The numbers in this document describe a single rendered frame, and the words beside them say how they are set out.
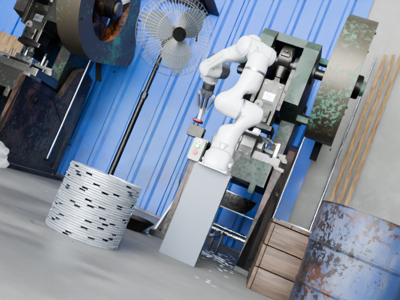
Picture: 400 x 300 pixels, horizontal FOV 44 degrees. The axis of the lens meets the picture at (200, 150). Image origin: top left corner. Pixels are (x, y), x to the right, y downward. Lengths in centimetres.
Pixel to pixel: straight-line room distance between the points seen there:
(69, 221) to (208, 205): 75
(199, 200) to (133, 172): 223
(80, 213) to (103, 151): 288
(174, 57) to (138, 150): 125
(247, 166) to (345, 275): 126
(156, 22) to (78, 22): 53
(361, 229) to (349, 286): 20
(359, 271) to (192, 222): 83
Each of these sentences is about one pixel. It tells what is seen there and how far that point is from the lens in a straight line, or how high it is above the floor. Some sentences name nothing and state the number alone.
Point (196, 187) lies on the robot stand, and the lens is 235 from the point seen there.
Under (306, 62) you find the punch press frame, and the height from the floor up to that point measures 134.
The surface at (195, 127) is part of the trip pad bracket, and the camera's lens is 304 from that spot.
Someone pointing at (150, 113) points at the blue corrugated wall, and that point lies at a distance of 461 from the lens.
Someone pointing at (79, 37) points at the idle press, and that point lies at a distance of 352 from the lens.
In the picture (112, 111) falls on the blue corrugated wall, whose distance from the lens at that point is 471.
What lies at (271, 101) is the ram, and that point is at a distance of 320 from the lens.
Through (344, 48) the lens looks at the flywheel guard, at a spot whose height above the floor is 139.
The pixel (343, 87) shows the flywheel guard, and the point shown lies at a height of 118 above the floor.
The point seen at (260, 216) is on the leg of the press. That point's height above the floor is 34.
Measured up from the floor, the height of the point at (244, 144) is 71.
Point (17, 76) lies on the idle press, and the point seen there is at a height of 59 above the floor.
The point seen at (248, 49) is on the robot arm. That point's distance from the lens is 252.
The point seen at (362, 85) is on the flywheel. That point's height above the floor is 133.
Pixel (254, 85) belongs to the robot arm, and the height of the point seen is 91.
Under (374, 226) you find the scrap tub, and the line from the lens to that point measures 189.
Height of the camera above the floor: 30
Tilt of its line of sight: 5 degrees up
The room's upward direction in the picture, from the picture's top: 22 degrees clockwise
